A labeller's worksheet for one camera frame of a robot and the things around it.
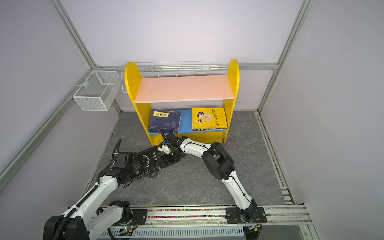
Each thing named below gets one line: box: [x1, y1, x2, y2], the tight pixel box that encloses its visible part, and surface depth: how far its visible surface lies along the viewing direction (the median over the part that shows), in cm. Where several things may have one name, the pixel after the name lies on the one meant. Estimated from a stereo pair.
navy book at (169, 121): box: [148, 108, 182, 134], surface depth 91 cm
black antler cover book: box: [133, 145, 161, 178], surface depth 93 cm
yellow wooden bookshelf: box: [124, 59, 240, 146], surface depth 90 cm
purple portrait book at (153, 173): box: [134, 166, 160, 179], surface depth 88 cm
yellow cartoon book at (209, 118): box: [191, 107, 228, 130], surface depth 91 cm
